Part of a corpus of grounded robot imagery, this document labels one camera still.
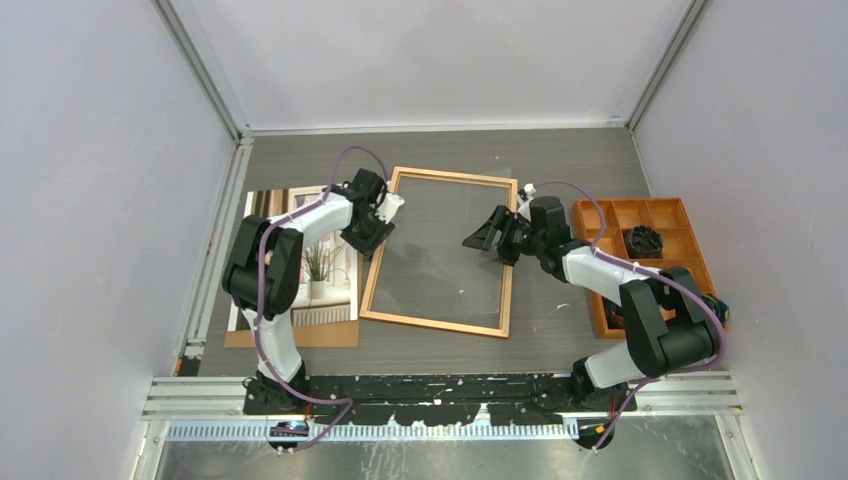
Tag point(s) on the orange wooden picture frame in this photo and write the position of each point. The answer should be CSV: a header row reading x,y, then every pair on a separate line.
x,y
371,285

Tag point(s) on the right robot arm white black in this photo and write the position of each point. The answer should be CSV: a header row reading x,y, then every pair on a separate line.
x,y
668,327

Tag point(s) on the brown cardboard backing board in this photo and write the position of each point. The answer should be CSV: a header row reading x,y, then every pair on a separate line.
x,y
330,335

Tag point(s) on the blue yellow rolled item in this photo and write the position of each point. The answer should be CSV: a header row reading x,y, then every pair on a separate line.
x,y
720,309

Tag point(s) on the black rolled item in tray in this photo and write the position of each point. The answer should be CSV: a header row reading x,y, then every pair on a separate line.
x,y
643,242

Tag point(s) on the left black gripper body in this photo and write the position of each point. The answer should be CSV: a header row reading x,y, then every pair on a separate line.
x,y
367,238

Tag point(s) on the black orange rolled item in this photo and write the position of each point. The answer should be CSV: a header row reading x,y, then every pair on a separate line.
x,y
613,315

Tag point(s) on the clear acrylic sheet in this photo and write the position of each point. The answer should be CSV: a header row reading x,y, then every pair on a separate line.
x,y
444,258

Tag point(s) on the photo of plant by window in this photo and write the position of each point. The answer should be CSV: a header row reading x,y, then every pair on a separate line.
x,y
329,272

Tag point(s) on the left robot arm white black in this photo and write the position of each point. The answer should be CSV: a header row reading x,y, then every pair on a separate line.
x,y
262,273

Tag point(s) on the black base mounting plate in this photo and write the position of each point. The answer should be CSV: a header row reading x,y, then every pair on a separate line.
x,y
430,400

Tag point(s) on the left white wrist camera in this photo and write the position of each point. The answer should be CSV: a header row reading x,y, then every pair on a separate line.
x,y
390,206

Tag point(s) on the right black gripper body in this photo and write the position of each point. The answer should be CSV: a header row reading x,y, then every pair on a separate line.
x,y
517,238

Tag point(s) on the orange wooden compartment tray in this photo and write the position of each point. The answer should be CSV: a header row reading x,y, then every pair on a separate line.
x,y
665,215

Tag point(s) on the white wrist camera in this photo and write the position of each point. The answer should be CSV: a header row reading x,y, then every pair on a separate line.
x,y
525,196
390,206

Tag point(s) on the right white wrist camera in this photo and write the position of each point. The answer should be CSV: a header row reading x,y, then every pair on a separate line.
x,y
525,196

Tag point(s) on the aluminium rail at front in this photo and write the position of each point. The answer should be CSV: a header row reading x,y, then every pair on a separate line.
x,y
211,408

